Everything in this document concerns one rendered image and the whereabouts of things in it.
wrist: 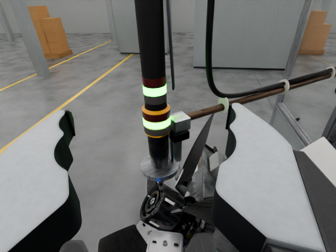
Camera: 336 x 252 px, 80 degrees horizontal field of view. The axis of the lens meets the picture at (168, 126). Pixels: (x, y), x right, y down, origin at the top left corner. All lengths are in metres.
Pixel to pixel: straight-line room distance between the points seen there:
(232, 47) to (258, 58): 0.72
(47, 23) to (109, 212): 7.16
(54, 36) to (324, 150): 8.24
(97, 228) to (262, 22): 5.37
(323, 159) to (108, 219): 1.81
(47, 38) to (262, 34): 6.79
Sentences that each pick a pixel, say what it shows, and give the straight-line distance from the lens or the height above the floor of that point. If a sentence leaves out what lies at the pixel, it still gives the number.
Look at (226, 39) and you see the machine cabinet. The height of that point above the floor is 0.77.
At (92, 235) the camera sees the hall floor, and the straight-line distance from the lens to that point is 2.09.
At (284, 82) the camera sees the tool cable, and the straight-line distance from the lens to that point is 0.50.
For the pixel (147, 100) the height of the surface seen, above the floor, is 1.59.
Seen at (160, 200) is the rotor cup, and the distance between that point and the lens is 0.57.
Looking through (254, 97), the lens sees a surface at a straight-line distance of 0.44.
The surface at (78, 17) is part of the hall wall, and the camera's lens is 14.56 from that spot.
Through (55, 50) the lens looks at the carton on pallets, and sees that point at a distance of 8.54.
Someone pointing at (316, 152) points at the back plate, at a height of 1.33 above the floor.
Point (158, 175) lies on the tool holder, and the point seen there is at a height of 1.46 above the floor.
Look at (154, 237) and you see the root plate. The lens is 0.61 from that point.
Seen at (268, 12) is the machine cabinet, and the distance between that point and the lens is 5.86.
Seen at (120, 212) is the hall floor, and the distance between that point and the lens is 2.14.
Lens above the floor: 1.72
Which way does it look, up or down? 33 degrees down
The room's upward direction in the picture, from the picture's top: 2 degrees counter-clockwise
